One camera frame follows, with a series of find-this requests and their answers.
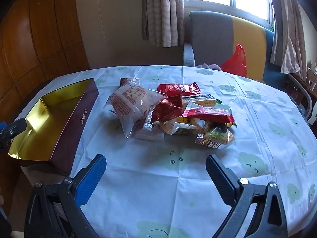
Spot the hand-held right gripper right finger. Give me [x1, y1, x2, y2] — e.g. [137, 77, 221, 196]
[205, 154, 289, 238]

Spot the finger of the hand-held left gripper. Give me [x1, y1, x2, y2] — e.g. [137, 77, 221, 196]
[0, 118, 27, 142]

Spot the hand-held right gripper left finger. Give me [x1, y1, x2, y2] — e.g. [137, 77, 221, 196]
[24, 154, 107, 238]

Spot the silver green snack packet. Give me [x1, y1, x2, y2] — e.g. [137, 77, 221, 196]
[195, 126, 235, 150]

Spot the maroon tin box gold inside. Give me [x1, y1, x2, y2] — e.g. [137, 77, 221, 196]
[8, 78, 99, 176]

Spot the yellow white snack packet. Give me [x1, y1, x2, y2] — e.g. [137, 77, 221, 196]
[145, 117, 207, 136]

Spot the red packet pink label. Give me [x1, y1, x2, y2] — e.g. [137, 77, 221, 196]
[182, 101, 234, 127]

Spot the cracker packet green end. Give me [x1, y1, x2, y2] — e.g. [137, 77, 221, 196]
[183, 94, 221, 105]

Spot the large clear packet red print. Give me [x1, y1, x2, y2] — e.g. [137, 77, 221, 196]
[104, 82, 167, 139]

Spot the red snack packet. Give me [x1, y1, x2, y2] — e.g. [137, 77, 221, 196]
[157, 83, 201, 98]
[148, 95, 184, 123]

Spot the red-ended puffed rice bar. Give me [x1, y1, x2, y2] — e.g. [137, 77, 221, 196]
[120, 77, 140, 88]

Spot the white tablecloth green cloud print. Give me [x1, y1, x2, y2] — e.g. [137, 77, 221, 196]
[15, 65, 317, 238]

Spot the wooden wardrobe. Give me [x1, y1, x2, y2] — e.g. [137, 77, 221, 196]
[0, 0, 90, 134]

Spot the pink cloth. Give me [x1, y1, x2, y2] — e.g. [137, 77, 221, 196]
[196, 63, 222, 71]

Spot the red plastic bag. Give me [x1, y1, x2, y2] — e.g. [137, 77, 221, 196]
[220, 44, 247, 78]

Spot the wooden side table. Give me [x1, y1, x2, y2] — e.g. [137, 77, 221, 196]
[282, 62, 317, 97]

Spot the grey yellow blue chair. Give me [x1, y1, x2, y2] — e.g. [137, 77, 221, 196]
[183, 11, 284, 85]

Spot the beige patterned curtain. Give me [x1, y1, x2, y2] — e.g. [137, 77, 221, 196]
[269, 0, 307, 74]
[141, 0, 185, 47]

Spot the grey metal chair frame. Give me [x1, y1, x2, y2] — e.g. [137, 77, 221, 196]
[295, 82, 312, 126]

